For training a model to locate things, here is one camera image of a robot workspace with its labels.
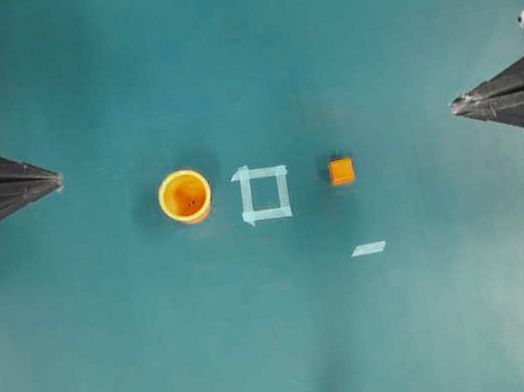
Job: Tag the orange cube block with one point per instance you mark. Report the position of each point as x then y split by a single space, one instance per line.
341 168

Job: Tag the orange yellow plastic cup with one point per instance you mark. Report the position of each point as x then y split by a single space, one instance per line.
185 196

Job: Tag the light blue tape strip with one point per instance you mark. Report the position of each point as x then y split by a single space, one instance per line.
369 248

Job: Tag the light blue tape square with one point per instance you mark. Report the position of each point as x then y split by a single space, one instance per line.
264 193

